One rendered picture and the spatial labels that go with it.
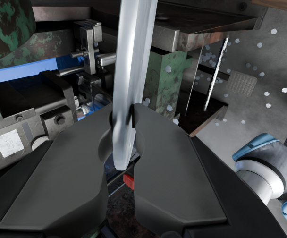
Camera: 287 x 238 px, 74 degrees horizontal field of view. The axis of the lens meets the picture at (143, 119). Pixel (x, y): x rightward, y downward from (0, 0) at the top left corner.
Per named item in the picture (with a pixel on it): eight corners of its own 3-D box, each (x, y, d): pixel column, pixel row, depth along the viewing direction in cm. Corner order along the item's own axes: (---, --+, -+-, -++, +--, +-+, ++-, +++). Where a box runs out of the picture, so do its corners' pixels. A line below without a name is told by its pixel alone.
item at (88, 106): (101, 79, 68) (90, 82, 65) (103, 113, 77) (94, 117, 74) (86, 71, 73) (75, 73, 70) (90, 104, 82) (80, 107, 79)
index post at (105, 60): (124, 51, 58) (99, 57, 53) (124, 61, 60) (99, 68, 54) (119, 49, 60) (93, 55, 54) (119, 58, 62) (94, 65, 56)
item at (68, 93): (79, 83, 59) (63, 88, 56) (86, 131, 71) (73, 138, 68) (54, 67, 68) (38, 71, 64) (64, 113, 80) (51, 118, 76)
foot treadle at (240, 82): (261, 75, 89) (257, 78, 85) (252, 94, 95) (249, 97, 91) (162, 43, 119) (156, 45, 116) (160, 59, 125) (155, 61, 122)
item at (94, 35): (101, 22, 60) (71, 25, 54) (104, 72, 71) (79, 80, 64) (90, 19, 64) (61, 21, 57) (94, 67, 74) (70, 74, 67)
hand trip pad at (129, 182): (146, 172, 83) (133, 183, 78) (145, 181, 86) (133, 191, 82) (135, 163, 86) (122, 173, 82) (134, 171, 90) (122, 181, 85)
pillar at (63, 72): (84, 65, 72) (47, 75, 64) (85, 71, 74) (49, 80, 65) (80, 63, 73) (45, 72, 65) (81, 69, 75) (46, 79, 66)
